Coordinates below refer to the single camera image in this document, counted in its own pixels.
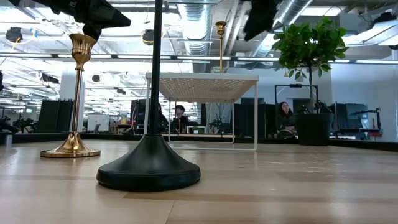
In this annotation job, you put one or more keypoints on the green plant in black pot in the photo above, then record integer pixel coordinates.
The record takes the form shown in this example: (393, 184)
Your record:
(312, 129)

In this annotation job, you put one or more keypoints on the gold candlestick holder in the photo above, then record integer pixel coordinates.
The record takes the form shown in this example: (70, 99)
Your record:
(73, 146)
(221, 46)

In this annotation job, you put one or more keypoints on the black partition panel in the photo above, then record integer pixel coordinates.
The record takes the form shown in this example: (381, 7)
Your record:
(56, 116)

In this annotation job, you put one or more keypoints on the black round ceiling fixture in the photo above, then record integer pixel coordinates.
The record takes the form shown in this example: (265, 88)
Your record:
(14, 34)
(95, 78)
(146, 36)

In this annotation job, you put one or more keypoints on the background black robot arm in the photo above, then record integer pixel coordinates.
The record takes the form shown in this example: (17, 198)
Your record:
(377, 119)

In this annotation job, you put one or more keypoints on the white board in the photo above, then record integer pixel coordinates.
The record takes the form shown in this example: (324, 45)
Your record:
(98, 123)

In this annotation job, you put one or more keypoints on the silver ventilation duct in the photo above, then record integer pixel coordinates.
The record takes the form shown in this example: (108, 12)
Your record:
(292, 12)
(196, 25)

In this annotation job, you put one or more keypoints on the dark background monitor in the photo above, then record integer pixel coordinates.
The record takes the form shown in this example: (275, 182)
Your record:
(348, 116)

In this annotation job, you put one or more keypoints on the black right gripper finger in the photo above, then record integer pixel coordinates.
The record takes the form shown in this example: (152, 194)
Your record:
(259, 18)

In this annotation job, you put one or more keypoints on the person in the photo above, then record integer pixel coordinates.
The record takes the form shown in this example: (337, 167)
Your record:
(179, 118)
(284, 116)
(164, 119)

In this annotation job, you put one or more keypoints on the white perforated metal shelf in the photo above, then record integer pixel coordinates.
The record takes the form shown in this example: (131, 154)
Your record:
(202, 87)

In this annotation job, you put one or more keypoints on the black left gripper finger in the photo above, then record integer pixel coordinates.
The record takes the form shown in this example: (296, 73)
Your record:
(109, 17)

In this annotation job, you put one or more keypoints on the black candlestick holder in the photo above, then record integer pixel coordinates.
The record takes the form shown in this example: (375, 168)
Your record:
(149, 168)

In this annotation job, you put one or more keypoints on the grey-green ceramic candle holder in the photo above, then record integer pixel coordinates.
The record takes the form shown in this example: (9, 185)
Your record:
(227, 70)

